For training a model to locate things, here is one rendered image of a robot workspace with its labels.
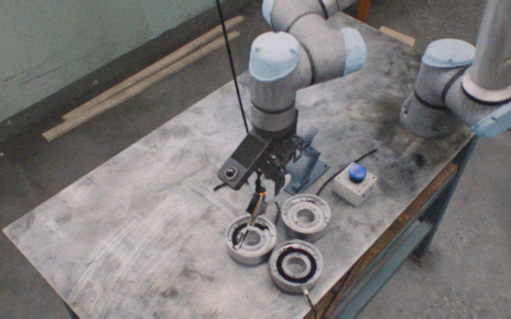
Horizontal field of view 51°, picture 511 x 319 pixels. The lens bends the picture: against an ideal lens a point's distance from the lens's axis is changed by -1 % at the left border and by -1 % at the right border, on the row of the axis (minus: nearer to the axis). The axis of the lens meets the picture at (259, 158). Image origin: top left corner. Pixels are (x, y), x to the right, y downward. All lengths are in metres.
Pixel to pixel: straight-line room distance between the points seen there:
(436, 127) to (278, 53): 0.70
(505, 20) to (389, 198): 0.45
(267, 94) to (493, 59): 0.51
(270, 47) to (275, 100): 0.09
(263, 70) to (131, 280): 0.53
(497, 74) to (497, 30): 0.11
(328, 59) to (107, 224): 0.62
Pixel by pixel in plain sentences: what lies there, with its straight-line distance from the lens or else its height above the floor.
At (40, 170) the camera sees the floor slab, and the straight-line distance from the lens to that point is 2.50.
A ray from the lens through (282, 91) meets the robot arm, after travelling 0.83.
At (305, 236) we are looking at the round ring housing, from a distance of 1.13.
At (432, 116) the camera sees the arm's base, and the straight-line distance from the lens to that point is 1.39.
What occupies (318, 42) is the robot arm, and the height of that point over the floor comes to 1.27.
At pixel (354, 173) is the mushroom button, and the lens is 1.19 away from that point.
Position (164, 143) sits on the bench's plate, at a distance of 1.35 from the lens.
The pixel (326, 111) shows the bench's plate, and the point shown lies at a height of 0.80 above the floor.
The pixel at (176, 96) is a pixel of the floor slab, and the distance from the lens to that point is 2.70.
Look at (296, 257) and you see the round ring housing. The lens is 1.10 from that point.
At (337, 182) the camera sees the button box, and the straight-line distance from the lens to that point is 1.22.
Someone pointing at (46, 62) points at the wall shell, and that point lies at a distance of 2.59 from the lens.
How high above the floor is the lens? 1.76
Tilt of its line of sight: 48 degrees down
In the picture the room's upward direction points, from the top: 2 degrees clockwise
